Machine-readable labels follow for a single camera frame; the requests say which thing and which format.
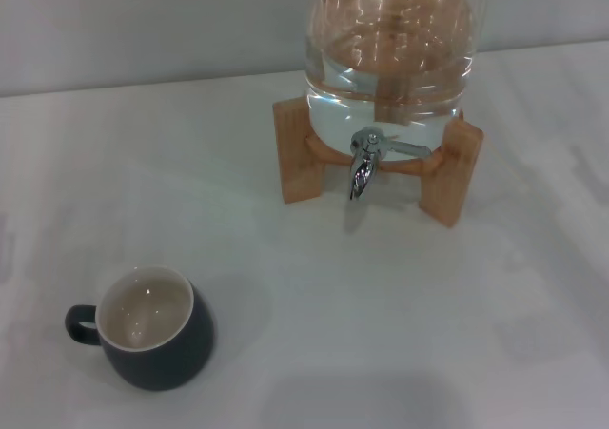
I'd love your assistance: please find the dark grey ceramic cup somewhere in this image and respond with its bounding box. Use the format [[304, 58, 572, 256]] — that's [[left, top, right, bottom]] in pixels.
[[65, 264, 218, 392]]

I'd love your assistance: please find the clear glass water jar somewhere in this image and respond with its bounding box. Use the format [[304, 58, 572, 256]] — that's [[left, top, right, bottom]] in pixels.
[[303, 0, 490, 164]]

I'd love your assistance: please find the chrome faucet tap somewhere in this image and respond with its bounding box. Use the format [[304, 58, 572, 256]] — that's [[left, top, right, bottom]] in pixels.
[[346, 126, 433, 203]]

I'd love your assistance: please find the wooden dispenser stand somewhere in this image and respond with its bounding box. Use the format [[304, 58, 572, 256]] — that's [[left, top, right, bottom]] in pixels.
[[272, 96, 485, 229]]

